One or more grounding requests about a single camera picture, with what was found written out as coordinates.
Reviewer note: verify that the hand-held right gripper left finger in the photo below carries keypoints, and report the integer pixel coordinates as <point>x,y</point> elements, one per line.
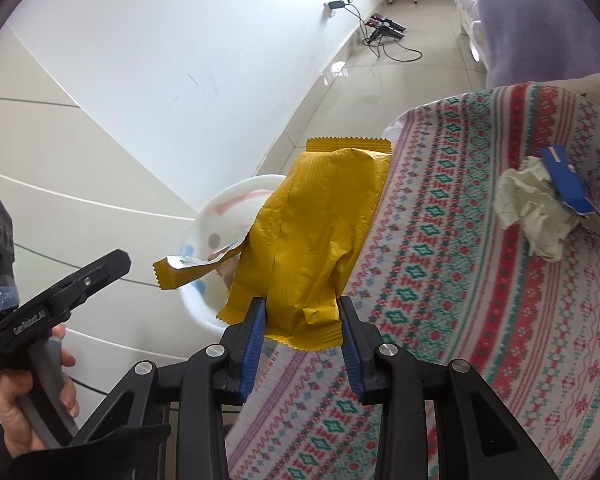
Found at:
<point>252,350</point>

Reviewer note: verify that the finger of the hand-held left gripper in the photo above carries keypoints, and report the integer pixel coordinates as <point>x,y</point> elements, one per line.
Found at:
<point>95,272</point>

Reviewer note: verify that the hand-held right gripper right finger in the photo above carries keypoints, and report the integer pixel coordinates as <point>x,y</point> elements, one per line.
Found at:
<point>352,355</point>

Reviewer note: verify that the large yellow snack bag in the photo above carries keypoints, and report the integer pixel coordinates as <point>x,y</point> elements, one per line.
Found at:
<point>320,230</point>

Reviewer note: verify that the white plastic bin with drawings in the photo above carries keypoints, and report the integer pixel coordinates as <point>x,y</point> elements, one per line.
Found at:
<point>215,220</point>

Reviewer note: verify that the person's left hand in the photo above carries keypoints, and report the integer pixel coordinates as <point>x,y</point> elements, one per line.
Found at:
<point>12,410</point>

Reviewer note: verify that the patterned knit blanket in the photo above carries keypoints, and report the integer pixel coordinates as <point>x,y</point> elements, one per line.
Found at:
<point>455,280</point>

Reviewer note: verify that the crumpled white paper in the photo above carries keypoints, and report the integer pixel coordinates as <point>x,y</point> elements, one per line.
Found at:
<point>525,205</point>

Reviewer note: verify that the small blue carton box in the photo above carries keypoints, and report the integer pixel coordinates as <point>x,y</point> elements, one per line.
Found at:
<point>570,185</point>

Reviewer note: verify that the white bed with purple sheet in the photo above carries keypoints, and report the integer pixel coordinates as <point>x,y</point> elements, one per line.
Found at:
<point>460,5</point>

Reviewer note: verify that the purple blanket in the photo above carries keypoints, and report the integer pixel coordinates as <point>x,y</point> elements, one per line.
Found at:
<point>530,20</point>

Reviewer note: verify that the black wall charger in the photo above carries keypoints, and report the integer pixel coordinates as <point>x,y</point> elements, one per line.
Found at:
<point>335,5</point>

